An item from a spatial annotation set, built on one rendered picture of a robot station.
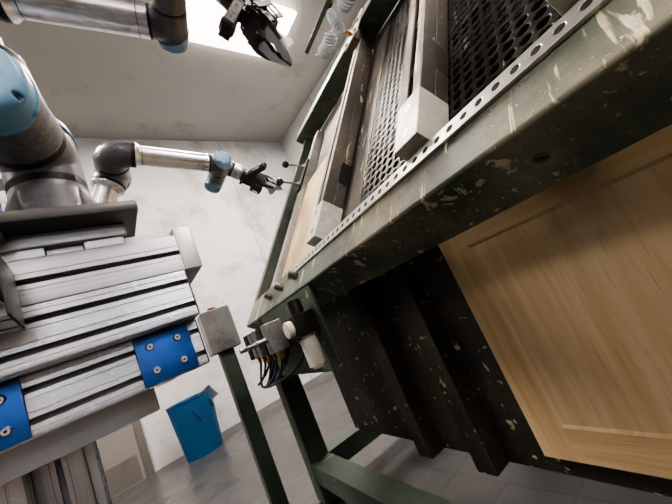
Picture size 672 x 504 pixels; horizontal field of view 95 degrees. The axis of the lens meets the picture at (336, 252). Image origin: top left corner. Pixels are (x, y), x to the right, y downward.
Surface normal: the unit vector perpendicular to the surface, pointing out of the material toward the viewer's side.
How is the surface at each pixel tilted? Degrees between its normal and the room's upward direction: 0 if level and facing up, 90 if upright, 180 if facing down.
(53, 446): 90
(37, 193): 72
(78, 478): 90
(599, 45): 53
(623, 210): 90
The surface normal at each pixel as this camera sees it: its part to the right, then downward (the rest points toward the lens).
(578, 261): -0.80, 0.25
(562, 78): -0.88, -0.35
